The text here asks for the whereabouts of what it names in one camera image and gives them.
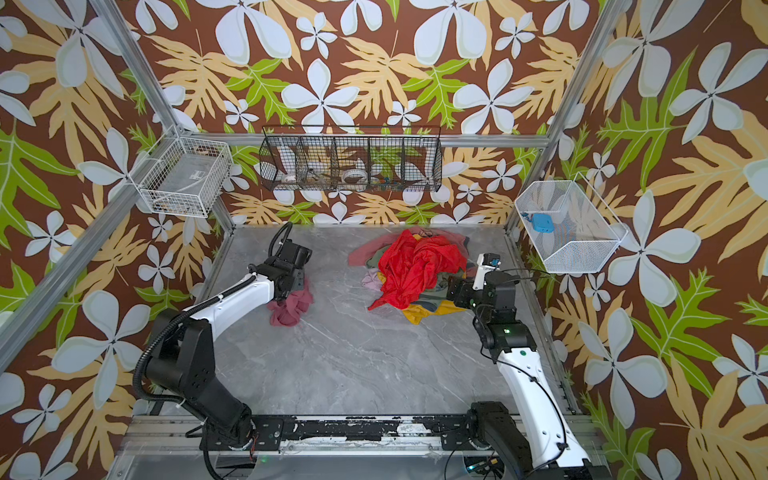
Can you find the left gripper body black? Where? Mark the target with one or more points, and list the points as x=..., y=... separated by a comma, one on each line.
x=300, y=280

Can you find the black wire basket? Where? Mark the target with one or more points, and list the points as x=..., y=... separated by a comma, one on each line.
x=350, y=157

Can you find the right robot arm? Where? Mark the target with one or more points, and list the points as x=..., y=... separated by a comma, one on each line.
x=546, y=448

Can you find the yellow cloth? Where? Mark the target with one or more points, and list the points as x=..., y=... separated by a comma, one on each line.
x=429, y=311

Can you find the white mesh basket right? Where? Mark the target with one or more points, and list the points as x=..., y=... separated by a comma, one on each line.
x=587, y=230

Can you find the red cloth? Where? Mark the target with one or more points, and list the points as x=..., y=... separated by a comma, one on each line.
x=411, y=266

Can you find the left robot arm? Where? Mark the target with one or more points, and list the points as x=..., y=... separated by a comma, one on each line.
x=178, y=365

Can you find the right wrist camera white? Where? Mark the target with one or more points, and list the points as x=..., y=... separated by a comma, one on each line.
x=486, y=263

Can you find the blue object in basket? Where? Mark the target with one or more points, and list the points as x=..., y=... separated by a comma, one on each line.
x=540, y=222

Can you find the lilac cloth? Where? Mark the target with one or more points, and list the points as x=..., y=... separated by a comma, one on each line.
x=373, y=280

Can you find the pink cloth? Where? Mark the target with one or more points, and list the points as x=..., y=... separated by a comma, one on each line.
x=288, y=312

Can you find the white wire basket left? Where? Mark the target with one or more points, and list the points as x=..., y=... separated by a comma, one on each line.
x=183, y=175

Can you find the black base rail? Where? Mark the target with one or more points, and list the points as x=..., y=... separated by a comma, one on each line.
x=387, y=433

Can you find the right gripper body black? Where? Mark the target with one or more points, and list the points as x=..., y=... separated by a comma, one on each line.
x=459, y=292

